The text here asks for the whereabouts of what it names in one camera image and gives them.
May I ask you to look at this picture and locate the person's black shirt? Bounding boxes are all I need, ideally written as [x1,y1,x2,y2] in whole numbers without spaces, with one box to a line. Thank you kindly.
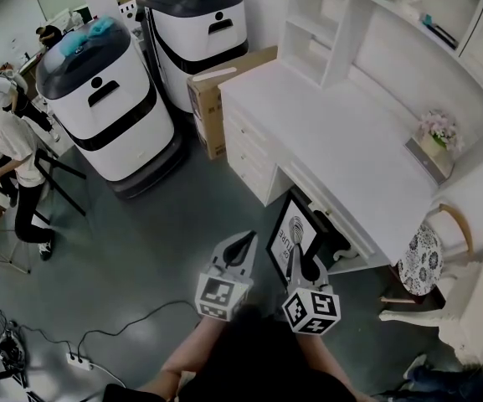
[105,303,376,402]

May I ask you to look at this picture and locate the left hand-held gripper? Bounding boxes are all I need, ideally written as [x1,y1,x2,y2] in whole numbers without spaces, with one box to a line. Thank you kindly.
[194,230,259,322]

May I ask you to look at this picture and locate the white power cable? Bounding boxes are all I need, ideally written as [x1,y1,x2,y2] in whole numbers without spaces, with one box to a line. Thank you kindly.
[90,362,129,387]

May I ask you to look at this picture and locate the pink flowers in pot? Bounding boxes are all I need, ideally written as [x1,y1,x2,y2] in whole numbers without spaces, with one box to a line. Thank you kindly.
[416,109,465,158]

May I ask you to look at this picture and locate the long cardboard box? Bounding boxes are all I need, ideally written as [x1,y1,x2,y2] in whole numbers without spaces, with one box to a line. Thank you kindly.
[186,44,279,162]

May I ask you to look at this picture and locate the floral round seat cushion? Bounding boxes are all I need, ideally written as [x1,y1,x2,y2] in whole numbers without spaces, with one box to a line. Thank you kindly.
[398,223,444,296]

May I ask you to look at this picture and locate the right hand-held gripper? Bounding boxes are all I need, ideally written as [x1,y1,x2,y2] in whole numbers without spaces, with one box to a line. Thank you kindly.
[281,245,342,337]

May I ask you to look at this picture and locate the blue fluffy cloth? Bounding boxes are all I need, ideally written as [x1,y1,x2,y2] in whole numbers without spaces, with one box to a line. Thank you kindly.
[59,31,90,57]
[88,14,116,39]

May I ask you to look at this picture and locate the white shelf hutch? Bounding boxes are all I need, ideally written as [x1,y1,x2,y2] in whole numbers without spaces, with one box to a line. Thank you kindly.
[280,0,483,125]

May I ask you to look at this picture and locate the black power cable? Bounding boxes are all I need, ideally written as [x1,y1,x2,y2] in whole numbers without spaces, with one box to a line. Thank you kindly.
[76,299,203,358]

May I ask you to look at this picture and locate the person's right forearm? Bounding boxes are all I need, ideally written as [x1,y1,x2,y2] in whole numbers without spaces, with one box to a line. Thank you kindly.
[295,331,366,402]

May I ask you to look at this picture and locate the grey rectangular box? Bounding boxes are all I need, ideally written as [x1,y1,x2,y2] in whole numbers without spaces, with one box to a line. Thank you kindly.
[403,136,455,186]

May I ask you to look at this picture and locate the white desk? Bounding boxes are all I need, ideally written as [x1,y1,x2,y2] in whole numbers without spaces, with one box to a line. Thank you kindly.
[218,59,455,276]

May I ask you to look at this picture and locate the person's left forearm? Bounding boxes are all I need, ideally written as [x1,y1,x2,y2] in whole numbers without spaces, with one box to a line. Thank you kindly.
[159,318,225,397]

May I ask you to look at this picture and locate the black flat book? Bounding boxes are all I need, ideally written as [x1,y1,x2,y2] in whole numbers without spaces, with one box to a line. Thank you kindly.
[429,22,460,50]

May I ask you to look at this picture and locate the white power strip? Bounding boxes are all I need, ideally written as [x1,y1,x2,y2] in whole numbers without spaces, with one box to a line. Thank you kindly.
[65,352,94,371]

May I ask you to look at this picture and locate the wooden chair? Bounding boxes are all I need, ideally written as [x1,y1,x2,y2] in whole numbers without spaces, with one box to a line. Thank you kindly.
[381,202,475,305]

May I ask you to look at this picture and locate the white crumpled tissue pack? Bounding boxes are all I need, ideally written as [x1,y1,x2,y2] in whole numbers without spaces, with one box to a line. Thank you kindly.
[393,0,424,20]

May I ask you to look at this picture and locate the black framed leaf print picture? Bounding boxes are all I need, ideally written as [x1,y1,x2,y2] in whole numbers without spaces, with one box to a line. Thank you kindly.
[265,190,324,287]

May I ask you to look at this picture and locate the black metal stool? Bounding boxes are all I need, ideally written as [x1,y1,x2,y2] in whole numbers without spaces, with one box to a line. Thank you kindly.
[33,147,88,228]

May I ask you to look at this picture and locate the tangle of black cables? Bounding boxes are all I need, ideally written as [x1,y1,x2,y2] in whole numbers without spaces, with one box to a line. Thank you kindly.
[0,307,28,370]

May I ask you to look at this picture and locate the white carved chair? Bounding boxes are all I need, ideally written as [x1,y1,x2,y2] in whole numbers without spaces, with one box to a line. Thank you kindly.
[378,247,483,366]

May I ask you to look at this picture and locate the white robot with dark lid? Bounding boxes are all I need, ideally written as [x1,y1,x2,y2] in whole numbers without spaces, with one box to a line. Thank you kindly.
[35,14,183,200]
[135,0,250,115]

